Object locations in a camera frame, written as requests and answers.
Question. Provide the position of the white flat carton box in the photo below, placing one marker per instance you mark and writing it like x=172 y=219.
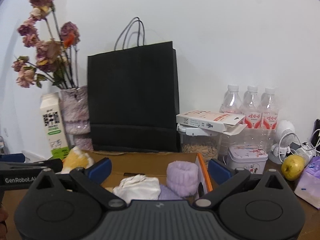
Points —
x=226 y=123

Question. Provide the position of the white green milk carton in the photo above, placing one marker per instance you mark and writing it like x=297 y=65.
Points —
x=53 y=125

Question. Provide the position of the white small fan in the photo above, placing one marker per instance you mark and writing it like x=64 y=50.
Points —
x=284 y=137

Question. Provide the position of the clear water bottle right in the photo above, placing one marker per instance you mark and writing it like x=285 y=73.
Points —
x=269 y=111

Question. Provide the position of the person left hand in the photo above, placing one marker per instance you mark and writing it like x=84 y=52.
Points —
x=3 y=218

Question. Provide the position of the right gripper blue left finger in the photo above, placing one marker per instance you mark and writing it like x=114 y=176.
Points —
x=99 y=171

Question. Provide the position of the yellow green apple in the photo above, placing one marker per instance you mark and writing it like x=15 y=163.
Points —
x=292 y=167

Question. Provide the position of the red cardboard box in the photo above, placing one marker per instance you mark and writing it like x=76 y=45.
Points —
x=127 y=164

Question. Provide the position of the small decorated tin box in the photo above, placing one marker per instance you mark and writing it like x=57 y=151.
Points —
x=250 y=157

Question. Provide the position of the dried pink rose bouquet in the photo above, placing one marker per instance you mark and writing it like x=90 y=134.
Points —
x=55 y=45

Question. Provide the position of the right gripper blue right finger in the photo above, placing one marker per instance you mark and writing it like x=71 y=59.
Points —
x=219 y=172

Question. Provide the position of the yellow white plush toy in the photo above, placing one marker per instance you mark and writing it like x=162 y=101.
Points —
x=76 y=158

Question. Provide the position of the clear water bottle middle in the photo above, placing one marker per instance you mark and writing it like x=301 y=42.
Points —
x=250 y=108

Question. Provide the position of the purple gift bag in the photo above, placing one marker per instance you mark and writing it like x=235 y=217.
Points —
x=308 y=187

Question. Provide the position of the clear water bottle left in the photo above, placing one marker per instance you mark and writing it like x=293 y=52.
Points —
x=231 y=101

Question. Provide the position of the white folded cloth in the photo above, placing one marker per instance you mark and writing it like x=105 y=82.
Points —
x=139 y=187

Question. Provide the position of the clear water bottle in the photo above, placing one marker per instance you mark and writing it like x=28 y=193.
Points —
x=269 y=111
x=250 y=108
x=231 y=101

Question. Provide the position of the black paper bag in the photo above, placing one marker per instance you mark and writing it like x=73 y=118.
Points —
x=133 y=96

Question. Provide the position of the clear jar with nuts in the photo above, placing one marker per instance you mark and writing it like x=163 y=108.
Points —
x=197 y=140

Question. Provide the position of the purple fluffy plush item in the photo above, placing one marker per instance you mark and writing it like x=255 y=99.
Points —
x=182 y=178

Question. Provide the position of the purple ceramic vase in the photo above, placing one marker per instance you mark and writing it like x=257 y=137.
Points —
x=75 y=113

